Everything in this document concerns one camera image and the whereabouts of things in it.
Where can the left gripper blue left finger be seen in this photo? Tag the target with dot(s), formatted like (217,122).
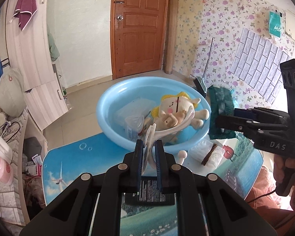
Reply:
(137,164)

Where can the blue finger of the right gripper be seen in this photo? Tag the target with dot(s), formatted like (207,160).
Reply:
(262,115)
(249,128)

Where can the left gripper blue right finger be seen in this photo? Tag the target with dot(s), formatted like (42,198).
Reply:
(160,163)

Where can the white plastic hanger hook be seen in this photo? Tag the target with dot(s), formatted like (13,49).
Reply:
(152,135)

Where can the clear bottle with metal lid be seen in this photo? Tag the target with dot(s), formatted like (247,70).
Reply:
(133,126)

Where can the black cosmetic tube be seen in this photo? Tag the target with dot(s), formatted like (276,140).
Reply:
(149,194)

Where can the dark green snack packet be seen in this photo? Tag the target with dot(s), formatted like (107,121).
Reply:
(221,103)

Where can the white plush with yellow hood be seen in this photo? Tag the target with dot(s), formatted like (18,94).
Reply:
(181,101)

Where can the tan plush dog toy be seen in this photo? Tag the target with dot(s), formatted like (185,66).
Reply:
(167,121)

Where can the clear plastic storage box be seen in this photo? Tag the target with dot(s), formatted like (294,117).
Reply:
(139,106)

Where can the person right hand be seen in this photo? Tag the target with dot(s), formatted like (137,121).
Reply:
(280,164)

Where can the light blue plastic basin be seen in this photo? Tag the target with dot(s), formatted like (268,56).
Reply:
(138,97)

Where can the red cushion seat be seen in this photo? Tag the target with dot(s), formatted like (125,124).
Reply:
(265,183)

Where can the teal paper sign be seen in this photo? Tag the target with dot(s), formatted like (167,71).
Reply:
(275,23)

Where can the green padded jacket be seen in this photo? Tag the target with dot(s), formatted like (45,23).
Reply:
(54,53)

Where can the rolled bamboo mat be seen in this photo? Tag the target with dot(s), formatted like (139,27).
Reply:
(171,33)

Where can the pink mini appliance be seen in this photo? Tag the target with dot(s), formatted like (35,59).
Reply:
(6,172)

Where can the grey tote bag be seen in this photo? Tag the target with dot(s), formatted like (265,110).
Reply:
(12,100)

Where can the brown wooden door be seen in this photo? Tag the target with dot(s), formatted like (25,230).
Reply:
(137,36)

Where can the white wardrobe cabinet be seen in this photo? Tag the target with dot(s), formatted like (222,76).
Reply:
(28,51)

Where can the maroon towel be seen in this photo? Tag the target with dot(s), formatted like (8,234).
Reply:
(24,12)

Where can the dustpan with long handle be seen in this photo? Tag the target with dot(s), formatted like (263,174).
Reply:
(199,82)

